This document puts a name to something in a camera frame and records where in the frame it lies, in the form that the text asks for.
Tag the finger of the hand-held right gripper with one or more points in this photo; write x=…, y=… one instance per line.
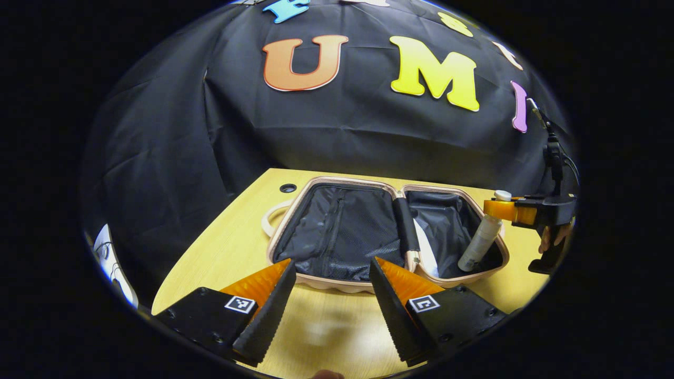
x=505, y=210

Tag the white pump bottle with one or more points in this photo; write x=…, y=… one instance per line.
x=482, y=242

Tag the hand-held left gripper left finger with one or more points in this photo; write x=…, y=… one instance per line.
x=266, y=321

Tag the black backdrop cloth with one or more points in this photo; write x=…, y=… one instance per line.
x=237, y=131

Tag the pink suitcase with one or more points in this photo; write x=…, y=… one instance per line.
x=342, y=231

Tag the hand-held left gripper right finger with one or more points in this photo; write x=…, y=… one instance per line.
x=400, y=321

